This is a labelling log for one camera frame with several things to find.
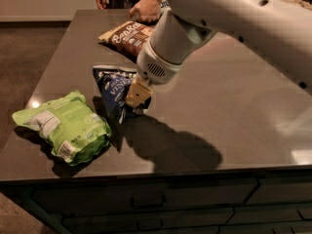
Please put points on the black lower drawer handle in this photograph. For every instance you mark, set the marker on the black lower drawer handle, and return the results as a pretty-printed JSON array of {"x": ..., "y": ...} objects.
[{"x": 149, "y": 225}]

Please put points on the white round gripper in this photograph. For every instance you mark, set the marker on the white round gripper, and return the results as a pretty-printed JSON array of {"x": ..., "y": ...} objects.
[{"x": 155, "y": 67}]

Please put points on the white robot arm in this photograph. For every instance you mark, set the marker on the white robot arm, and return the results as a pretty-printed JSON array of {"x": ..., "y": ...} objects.
[{"x": 277, "y": 31}]

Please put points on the green rice chip bag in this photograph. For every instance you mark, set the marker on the green rice chip bag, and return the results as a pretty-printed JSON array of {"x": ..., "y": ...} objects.
[{"x": 75, "y": 132}]

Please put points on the black upper drawer handle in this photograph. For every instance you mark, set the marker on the black upper drawer handle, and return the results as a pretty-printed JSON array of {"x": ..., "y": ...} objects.
[{"x": 146, "y": 201}]

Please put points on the blue kettle chip bag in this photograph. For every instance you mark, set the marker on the blue kettle chip bag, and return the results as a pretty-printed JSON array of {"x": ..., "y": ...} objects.
[{"x": 113, "y": 83}]

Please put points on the brown and yellow chip bag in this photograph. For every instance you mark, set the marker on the brown and yellow chip bag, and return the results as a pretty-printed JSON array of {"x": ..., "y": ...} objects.
[{"x": 128, "y": 38}]

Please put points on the person's left hand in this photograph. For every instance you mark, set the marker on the person's left hand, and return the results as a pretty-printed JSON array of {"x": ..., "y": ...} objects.
[{"x": 146, "y": 11}]

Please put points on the black drawer handle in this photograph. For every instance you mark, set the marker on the black drawer handle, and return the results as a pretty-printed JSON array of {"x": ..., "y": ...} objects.
[
  {"x": 149, "y": 225},
  {"x": 146, "y": 201}
]

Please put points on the dark drawer cabinet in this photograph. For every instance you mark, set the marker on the dark drawer cabinet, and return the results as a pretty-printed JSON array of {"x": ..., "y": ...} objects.
[{"x": 186, "y": 204}]

